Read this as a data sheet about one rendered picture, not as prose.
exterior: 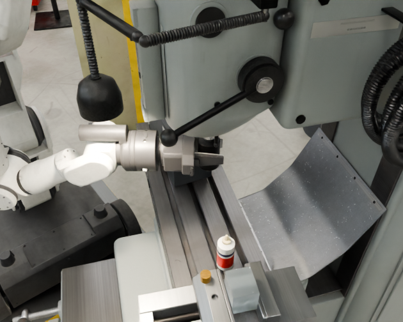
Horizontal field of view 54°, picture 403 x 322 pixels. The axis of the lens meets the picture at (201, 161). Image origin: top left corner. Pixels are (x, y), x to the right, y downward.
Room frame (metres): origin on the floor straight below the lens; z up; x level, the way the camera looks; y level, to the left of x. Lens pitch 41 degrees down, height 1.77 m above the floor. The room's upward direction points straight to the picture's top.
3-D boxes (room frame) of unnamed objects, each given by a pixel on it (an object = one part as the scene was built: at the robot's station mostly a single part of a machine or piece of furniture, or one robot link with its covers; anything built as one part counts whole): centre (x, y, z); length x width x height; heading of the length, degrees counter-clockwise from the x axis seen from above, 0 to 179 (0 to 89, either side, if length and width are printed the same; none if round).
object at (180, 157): (0.66, 0.08, 1.23); 0.13 x 0.12 x 0.10; 0
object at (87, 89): (0.56, 0.17, 1.43); 0.07 x 0.07 x 0.06
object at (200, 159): (0.62, -0.01, 1.23); 0.06 x 0.02 x 0.03; 90
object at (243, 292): (0.42, -0.08, 1.07); 0.06 x 0.05 x 0.06; 12
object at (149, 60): (0.63, 0.09, 1.45); 0.04 x 0.04 x 0.21; 15
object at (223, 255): (0.56, -0.06, 1.01); 0.04 x 0.04 x 0.11
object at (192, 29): (0.46, -0.01, 1.58); 0.17 x 0.01 x 0.01; 118
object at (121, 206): (1.08, 0.31, 0.50); 0.20 x 0.05 x 0.20; 37
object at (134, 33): (0.48, 0.11, 1.58); 0.17 x 0.01 x 0.01; 37
